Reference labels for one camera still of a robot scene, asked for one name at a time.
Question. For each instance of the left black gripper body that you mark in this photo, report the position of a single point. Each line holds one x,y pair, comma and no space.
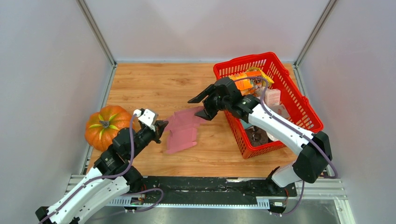
145,136

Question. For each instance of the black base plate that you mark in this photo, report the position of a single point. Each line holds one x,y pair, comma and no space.
183,190

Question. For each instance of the orange pumpkin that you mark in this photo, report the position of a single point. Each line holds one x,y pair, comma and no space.
104,125

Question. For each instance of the red plastic basket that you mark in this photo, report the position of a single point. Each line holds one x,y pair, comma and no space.
292,104

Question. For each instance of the yellow snack bag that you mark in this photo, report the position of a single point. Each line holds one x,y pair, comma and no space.
264,77

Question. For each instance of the teal box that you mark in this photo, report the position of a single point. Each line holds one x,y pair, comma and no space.
246,125

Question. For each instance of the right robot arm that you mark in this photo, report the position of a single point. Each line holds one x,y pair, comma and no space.
313,150

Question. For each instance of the pink white carton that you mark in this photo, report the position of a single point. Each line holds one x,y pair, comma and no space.
280,110

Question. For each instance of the pink small box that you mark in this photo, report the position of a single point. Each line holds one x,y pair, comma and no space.
272,97

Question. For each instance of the orange snack box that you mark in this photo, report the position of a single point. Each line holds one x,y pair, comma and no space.
248,82

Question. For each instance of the pink paper box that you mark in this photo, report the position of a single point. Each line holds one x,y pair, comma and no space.
183,129

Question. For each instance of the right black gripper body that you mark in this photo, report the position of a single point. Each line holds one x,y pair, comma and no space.
215,103

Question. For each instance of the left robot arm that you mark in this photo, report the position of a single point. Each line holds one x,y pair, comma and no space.
111,176

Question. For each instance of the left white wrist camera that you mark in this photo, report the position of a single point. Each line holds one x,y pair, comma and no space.
146,118

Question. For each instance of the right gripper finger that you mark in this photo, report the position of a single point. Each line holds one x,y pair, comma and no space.
202,95
206,113

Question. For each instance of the aluminium frame rail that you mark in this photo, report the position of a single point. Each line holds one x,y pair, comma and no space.
320,191

